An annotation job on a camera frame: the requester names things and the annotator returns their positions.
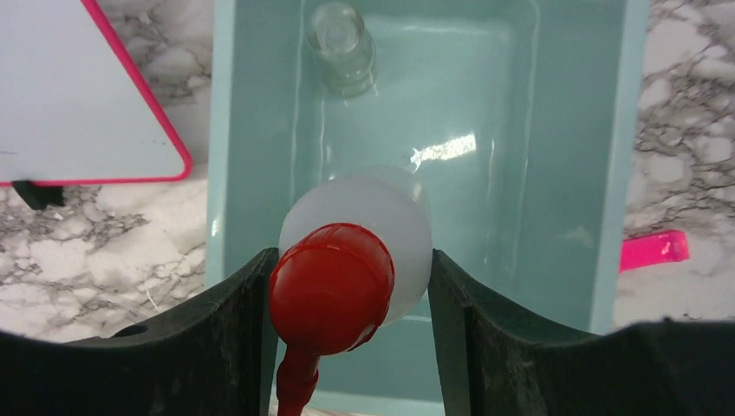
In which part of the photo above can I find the pink highlighter marker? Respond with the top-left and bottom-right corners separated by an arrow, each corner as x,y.
618,230 -> 690,273

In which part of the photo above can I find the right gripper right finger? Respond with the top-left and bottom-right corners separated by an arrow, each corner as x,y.
428,250 -> 734,415

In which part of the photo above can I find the small clear glass flask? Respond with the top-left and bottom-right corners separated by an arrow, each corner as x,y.
308,1 -> 375,98

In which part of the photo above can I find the pink framed whiteboard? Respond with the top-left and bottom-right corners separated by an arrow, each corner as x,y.
1,1 -> 192,186

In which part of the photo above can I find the red capped squeeze bottle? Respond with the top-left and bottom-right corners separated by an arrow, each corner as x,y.
269,166 -> 433,415

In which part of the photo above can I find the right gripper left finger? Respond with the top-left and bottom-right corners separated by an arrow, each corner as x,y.
1,248 -> 278,415

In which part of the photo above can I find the teal plastic bin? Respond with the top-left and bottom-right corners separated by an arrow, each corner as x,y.
205,0 -> 653,416

